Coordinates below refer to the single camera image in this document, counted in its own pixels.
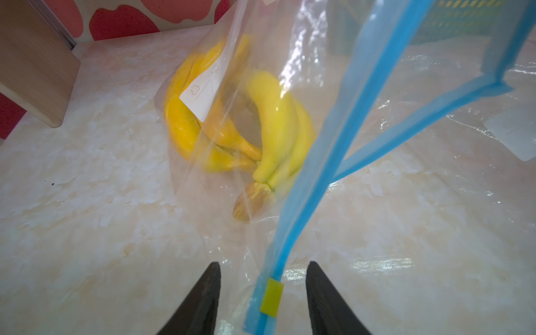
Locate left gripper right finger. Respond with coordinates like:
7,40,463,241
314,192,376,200
306,261,371,335

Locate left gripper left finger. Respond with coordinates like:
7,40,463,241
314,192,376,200
158,262,221,334

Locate zip-top bag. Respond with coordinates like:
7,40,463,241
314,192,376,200
170,1,535,334
374,36,535,225

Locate bananas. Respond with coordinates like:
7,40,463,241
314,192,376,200
163,35,316,223

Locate teal plastic basket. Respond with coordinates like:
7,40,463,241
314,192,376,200
327,0,510,56

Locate wooden shelf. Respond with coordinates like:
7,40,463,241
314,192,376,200
1,1,80,128

